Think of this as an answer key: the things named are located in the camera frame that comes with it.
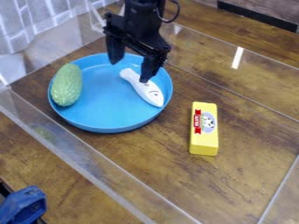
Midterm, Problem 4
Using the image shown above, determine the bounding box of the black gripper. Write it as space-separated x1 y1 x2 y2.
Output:
104 0 171 83

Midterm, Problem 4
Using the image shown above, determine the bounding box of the white wooden toy fish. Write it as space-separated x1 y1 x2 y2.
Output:
120 68 164 108

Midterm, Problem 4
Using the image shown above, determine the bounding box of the blue round plastic tray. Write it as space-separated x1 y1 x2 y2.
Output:
48 52 174 133

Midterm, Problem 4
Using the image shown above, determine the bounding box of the green bumpy toy gourd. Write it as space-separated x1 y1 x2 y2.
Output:
51 64 83 107

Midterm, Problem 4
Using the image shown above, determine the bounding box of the yellow toy butter block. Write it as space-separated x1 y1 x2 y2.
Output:
190 101 219 156

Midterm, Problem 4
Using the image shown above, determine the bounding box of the grey checkered curtain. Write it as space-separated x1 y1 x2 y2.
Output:
0 0 118 55

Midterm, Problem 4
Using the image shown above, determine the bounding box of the black baseboard strip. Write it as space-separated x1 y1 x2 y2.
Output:
218 0 299 33

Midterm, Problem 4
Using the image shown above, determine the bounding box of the blue plastic clamp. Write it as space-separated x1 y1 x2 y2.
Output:
0 185 47 224

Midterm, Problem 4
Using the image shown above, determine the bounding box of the black ribbed cable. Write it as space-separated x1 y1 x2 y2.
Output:
155 0 183 24

